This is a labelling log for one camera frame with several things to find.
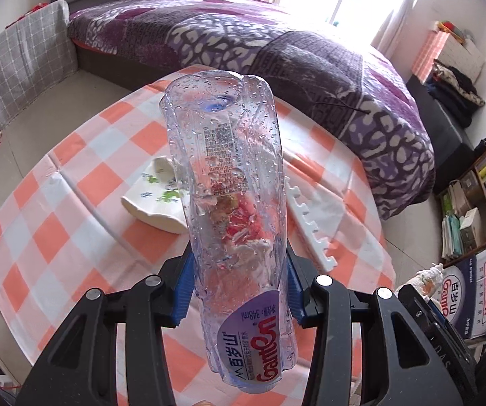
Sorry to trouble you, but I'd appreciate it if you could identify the clear crushed water bottle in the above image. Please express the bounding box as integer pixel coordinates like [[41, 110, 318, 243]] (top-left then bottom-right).
[[160, 71, 297, 394]]

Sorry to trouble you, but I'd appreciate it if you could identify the orange white checkered tablecloth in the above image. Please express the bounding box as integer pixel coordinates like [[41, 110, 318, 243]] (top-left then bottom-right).
[[0, 63, 397, 406]]

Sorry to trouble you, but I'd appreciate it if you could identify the white notched foam strip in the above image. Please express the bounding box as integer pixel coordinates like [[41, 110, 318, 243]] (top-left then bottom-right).
[[284, 176, 337, 272]]

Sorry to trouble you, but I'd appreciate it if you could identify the white floral paper cup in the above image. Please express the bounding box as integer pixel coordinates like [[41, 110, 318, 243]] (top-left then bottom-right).
[[121, 157, 188, 235]]

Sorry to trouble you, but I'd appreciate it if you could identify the purple patterned bed quilt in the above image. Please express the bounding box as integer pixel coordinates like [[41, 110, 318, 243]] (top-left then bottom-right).
[[69, 0, 436, 219]]

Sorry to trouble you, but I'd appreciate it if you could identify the near Ganten water carton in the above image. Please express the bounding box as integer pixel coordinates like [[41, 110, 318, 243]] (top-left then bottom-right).
[[439, 257, 476, 340]]

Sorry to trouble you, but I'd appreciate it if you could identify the black storage bench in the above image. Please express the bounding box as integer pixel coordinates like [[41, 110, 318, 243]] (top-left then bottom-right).
[[406, 75, 474, 194]]

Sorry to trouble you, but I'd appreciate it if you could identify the grey checkered cloth cover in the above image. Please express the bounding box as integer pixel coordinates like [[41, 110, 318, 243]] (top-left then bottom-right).
[[0, 0, 78, 131]]

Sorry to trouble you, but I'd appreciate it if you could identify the wooden bookshelf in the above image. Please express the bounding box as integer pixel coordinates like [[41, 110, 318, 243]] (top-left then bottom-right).
[[437, 150, 486, 266]]

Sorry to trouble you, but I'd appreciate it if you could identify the pile of dark clothes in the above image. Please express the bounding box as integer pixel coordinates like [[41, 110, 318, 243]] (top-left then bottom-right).
[[425, 60, 485, 129]]

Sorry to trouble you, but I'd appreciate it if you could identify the white tissue wad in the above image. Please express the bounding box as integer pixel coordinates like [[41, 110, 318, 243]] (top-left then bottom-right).
[[405, 264, 444, 301]]

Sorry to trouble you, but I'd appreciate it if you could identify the pink white drawer cabinet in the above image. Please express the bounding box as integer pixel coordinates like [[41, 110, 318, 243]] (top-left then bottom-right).
[[411, 30, 485, 83]]

